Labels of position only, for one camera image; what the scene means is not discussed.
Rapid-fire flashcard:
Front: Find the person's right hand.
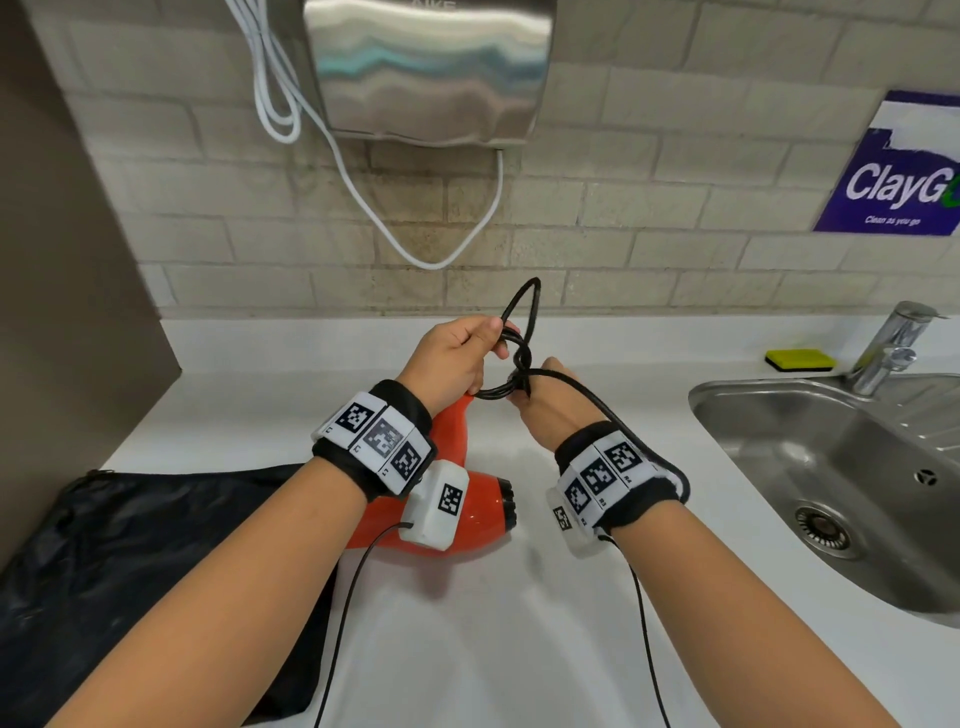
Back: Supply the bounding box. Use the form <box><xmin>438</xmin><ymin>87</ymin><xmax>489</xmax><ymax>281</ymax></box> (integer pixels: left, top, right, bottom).
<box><xmin>508</xmin><ymin>356</ymin><xmax>609</xmax><ymax>453</ymax></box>

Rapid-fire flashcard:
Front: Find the person's left hand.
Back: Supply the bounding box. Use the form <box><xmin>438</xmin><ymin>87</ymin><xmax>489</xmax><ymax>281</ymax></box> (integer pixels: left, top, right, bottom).
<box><xmin>395</xmin><ymin>314</ymin><xmax>511</xmax><ymax>418</ymax></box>

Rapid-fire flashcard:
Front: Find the black hair dryer cord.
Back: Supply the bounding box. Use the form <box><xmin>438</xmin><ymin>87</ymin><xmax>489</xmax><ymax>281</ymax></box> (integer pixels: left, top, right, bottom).
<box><xmin>472</xmin><ymin>277</ymin><xmax>691</xmax><ymax>505</ymax></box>

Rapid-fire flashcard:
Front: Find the orange hair dryer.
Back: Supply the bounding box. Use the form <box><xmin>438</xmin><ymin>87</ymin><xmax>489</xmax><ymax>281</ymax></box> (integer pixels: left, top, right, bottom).
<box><xmin>344</xmin><ymin>393</ymin><xmax>519</xmax><ymax>555</ymax></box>

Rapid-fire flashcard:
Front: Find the black drawstring bag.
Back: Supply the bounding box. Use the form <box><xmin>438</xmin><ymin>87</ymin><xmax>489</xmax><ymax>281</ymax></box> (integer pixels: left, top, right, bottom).
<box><xmin>0</xmin><ymin>463</ymin><xmax>339</xmax><ymax>725</ymax></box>

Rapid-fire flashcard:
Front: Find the person's right forearm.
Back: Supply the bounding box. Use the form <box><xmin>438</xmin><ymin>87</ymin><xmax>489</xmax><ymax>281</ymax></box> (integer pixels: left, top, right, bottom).
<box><xmin>614</xmin><ymin>498</ymin><xmax>901</xmax><ymax>728</ymax></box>

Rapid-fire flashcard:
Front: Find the person's left forearm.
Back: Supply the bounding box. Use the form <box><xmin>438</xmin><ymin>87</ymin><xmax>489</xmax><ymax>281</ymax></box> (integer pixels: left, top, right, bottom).
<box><xmin>44</xmin><ymin>457</ymin><xmax>369</xmax><ymax>728</ymax></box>

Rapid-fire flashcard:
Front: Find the right wristband with square markers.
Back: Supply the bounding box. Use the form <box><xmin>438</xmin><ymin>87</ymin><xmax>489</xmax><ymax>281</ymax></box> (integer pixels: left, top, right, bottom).
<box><xmin>553</xmin><ymin>421</ymin><xmax>680</xmax><ymax>534</ymax></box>

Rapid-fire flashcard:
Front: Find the wristband with square markers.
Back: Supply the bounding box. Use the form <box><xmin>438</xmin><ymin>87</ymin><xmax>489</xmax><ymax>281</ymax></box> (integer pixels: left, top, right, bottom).
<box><xmin>553</xmin><ymin>421</ymin><xmax>680</xmax><ymax>534</ymax></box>
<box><xmin>311</xmin><ymin>379</ymin><xmax>438</xmax><ymax>504</ymax></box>

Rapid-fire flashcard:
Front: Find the left wristband with square markers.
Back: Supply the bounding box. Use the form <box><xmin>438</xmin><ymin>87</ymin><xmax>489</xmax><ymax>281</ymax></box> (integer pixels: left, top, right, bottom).
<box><xmin>311</xmin><ymin>379</ymin><xmax>438</xmax><ymax>504</ymax></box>

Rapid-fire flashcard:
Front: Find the yellow sponge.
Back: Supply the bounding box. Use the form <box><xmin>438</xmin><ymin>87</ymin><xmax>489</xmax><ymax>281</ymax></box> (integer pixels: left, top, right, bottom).
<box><xmin>764</xmin><ymin>348</ymin><xmax>838</xmax><ymax>373</ymax></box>

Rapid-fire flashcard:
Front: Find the stainless steel sink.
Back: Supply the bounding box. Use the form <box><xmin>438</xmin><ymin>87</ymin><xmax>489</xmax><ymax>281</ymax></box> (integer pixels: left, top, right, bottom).
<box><xmin>688</xmin><ymin>373</ymin><xmax>960</xmax><ymax>630</ymax></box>

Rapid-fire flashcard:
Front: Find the chrome faucet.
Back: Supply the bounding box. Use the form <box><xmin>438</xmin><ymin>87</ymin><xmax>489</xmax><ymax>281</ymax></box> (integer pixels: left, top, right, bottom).
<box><xmin>847</xmin><ymin>301</ymin><xmax>950</xmax><ymax>399</ymax></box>

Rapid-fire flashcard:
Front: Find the brown side panel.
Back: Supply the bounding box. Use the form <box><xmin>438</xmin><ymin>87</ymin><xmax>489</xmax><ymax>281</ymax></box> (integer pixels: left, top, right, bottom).
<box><xmin>0</xmin><ymin>0</ymin><xmax>183</xmax><ymax>564</ymax></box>

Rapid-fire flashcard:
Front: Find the white wall cable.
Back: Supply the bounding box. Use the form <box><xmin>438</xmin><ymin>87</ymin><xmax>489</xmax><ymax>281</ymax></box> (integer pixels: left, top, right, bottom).
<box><xmin>224</xmin><ymin>0</ymin><xmax>505</xmax><ymax>271</ymax></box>

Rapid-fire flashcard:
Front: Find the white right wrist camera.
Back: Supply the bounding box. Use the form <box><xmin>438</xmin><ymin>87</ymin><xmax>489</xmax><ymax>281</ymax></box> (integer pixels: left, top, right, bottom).
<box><xmin>545</xmin><ymin>485</ymin><xmax>613</xmax><ymax>560</ymax></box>

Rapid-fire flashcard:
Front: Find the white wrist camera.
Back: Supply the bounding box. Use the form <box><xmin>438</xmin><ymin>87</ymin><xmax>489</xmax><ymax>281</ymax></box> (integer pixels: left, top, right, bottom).
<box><xmin>545</xmin><ymin>485</ymin><xmax>613</xmax><ymax>560</ymax></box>
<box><xmin>397</xmin><ymin>458</ymin><xmax>470</xmax><ymax>553</ymax></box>

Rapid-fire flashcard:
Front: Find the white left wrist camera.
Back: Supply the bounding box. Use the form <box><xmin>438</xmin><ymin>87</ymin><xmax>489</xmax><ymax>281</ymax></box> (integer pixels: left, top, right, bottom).
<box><xmin>397</xmin><ymin>458</ymin><xmax>470</xmax><ymax>553</ymax></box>

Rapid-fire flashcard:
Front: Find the black right camera cable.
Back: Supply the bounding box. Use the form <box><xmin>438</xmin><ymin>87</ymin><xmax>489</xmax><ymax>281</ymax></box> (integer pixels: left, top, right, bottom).
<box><xmin>598</xmin><ymin>530</ymin><xmax>674</xmax><ymax>728</ymax></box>

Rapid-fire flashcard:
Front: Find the black camera cable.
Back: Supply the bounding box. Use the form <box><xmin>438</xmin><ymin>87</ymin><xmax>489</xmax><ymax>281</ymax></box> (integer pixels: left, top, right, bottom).
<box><xmin>313</xmin><ymin>521</ymin><xmax>415</xmax><ymax>728</ymax></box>
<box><xmin>598</xmin><ymin>530</ymin><xmax>674</xmax><ymax>728</ymax></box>

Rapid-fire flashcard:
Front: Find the black left camera cable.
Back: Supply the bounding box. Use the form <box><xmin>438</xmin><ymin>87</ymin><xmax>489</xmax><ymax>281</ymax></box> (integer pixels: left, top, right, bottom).
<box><xmin>313</xmin><ymin>521</ymin><xmax>415</xmax><ymax>728</ymax></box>

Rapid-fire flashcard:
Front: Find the steel wall hand dryer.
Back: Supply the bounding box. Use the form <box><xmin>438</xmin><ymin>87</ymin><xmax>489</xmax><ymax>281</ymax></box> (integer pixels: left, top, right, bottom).
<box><xmin>302</xmin><ymin>0</ymin><xmax>558</xmax><ymax>148</ymax></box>

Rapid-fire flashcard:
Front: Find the purple wall poster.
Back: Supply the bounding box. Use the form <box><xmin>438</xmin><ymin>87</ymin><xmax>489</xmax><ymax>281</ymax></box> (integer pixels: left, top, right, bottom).
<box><xmin>813</xmin><ymin>91</ymin><xmax>960</xmax><ymax>238</ymax></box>

